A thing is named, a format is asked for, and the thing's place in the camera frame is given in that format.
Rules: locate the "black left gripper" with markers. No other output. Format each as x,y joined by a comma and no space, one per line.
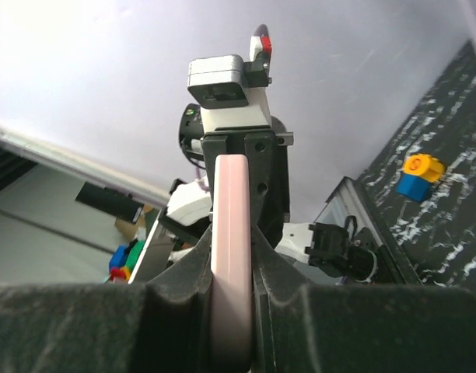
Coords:
268,174

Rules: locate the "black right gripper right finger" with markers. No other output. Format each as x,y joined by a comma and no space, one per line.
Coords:
306,327

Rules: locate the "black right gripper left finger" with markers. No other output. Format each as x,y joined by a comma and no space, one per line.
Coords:
158,326

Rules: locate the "pink phone case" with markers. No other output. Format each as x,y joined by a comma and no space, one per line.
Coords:
231,312

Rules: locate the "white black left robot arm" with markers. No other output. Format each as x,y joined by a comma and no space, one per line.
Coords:
232,304

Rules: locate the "yellow and blue toy block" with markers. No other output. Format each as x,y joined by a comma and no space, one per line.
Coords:
419,174

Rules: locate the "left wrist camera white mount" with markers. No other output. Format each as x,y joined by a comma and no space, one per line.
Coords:
232,91

